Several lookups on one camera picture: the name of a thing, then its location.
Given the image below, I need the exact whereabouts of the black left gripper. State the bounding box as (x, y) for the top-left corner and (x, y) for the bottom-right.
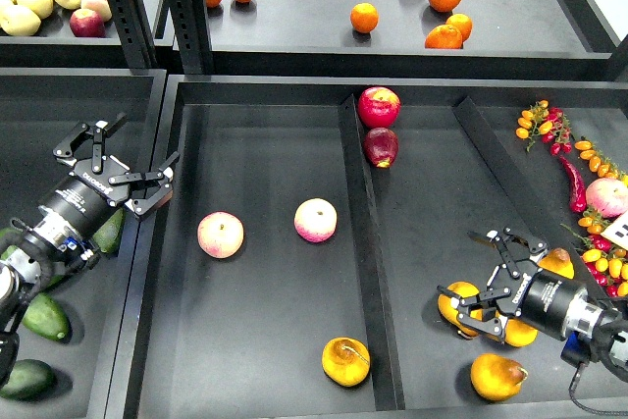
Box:
(39, 113), (181, 237)

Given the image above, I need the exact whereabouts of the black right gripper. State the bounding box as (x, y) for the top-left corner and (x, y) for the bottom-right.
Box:
(437, 227), (589, 343)

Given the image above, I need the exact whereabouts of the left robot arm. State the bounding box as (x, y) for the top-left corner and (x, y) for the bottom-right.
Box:
(1, 114), (180, 383)

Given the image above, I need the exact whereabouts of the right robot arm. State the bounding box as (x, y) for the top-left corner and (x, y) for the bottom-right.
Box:
(437, 228), (627, 381)

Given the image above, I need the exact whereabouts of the green avocado pile right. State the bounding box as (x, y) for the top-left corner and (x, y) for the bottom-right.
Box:
(92, 209), (125, 254)

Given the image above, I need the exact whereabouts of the green avocado pile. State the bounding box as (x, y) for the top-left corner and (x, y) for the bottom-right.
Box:
(1, 228), (21, 260)
(45, 275), (66, 289)
(92, 209), (125, 254)

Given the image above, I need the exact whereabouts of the yellow pear with stem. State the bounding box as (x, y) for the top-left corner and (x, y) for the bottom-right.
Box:
(497, 315), (539, 347)

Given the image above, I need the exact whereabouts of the yellow pear bottom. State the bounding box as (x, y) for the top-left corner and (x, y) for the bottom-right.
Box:
(470, 353), (528, 401)

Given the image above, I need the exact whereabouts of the green avocado pile lower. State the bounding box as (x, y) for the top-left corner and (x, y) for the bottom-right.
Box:
(45, 275), (66, 289)

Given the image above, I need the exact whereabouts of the green avocado pile left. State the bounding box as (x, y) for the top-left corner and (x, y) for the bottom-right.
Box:
(1, 228), (21, 260)

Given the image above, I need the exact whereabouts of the red chili pepper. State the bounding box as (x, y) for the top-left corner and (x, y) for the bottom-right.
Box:
(558, 155), (587, 214)

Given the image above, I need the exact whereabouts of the cherry tomato bunch lower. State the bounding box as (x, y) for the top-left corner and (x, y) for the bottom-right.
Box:
(562, 206), (627, 300)

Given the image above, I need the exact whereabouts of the cherry tomato bunch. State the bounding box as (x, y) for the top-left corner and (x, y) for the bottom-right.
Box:
(562, 206), (627, 300)
(515, 100), (572, 156)

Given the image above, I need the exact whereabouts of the pink apple left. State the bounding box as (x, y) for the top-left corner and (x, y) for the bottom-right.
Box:
(197, 211), (244, 259)

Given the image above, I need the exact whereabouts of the pink apple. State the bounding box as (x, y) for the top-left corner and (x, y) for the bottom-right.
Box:
(197, 211), (244, 259)
(293, 198), (338, 243)

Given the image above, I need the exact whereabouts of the white label card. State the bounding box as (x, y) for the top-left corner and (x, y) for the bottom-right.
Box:
(601, 212), (628, 250)

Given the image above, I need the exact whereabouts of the pink apple right tray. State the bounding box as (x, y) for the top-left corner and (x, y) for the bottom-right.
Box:
(585, 178), (627, 218)

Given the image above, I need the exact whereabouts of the black upper left tray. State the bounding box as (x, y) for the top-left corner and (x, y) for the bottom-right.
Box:
(0, 0), (168, 70)

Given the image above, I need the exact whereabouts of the red apple on shelf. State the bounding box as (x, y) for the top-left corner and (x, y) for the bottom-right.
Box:
(70, 8), (106, 38)

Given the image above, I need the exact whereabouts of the cherry tomato bunch upper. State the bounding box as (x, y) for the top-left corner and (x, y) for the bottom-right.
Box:
(515, 100), (572, 156)

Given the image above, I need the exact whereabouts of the dark red apple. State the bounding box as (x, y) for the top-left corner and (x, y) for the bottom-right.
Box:
(363, 128), (399, 169)

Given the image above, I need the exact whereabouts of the peach coloured fruit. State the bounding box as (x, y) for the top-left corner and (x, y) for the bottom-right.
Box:
(80, 0), (112, 23)

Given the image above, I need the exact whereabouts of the pink apple centre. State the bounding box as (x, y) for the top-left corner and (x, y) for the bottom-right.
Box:
(293, 198), (338, 243)

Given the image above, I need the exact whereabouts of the pale apple middle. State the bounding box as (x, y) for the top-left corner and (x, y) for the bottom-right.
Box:
(16, 0), (54, 20)

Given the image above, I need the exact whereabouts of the black centre divided tray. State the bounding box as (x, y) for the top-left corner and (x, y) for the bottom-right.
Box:
(106, 78), (627, 418)

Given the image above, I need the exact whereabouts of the black braided right cable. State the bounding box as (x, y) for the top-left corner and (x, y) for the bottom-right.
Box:
(567, 362), (628, 415)

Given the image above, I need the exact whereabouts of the orange cherry tomato string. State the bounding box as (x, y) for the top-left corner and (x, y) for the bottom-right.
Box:
(573, 138), (628, 184)

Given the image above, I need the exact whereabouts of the black perforated post left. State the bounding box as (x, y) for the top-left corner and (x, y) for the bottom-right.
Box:
(108, 0), (158, 70)

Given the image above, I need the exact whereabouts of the black perforated shelf post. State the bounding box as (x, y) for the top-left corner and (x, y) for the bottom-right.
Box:
(166, 0), (214, 76)

